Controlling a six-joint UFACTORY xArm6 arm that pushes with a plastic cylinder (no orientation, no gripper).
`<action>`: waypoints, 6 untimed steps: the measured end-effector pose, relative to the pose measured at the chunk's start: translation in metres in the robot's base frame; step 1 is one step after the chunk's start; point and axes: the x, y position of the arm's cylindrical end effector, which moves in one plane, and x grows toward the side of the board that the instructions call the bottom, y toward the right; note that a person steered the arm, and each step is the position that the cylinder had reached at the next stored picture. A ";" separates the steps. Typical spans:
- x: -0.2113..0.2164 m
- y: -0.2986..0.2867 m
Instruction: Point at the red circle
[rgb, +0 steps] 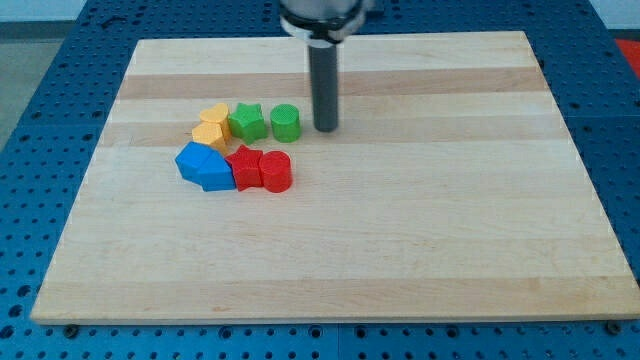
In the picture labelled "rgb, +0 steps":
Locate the blue pentagon block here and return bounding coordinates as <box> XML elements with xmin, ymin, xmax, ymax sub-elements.
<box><xmin>196</xmin><ymin>151</ymin><xmax>236</xmax><ymax>192</ymax></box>

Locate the red object at edge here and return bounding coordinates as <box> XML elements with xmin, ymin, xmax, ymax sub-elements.
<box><xmin>615</xmin><ymin>38</ymin><xmax>640</xmax><ymax>78</ymax></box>

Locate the dark grey pointer rod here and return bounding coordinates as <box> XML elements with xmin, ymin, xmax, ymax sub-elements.
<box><xmin>308</xmin><ymin>46</ymin><xmax>339</xmax><ymax>133</ymax></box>

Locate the yellow pentagon block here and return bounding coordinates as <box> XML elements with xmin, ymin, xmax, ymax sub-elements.
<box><xmin>191</xmin><ymin>122</ymin><xmax>228</xmax><ymax>156</ymax></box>

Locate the yellow heart block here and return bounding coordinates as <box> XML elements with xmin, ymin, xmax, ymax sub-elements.
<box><xmin>199</xmin><ymin>103</ymin><xmax>232</xmax><ymax>141</ymax></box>

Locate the green cylinder block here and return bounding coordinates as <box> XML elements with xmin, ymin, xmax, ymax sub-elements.
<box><xmin>270</xmin><ymin>104</ymin><xmax>301</xmax><ymax>143</ymax></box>

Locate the green star block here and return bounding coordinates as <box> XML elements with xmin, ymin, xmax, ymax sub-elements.
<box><xmin>229</xmin><ymin>103</ymin><xmax>268</xmax><ymax>145</ymax></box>

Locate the blue hexagon block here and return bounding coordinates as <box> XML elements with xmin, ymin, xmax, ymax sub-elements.
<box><xmin>175</xmin><ymin>142</ymin><xmax>217</xmax><ymax>185</ymax></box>

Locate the light wooden board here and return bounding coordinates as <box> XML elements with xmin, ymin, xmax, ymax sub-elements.
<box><xmin>31</xmin><ymin>31</ymin><xmax>639</xmax><ymax>325</ymax></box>

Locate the red star block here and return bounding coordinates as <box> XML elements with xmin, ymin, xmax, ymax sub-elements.
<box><xmin>225</xmin><ymin>145</ymin><xmax>263</xmax><ymax>191</ymax></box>

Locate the red cylinder block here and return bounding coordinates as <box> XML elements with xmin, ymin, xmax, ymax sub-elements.
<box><xmin>259</xmin><ymin>151</ymin><xmax>293</xmax><ymax>193</ymax></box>

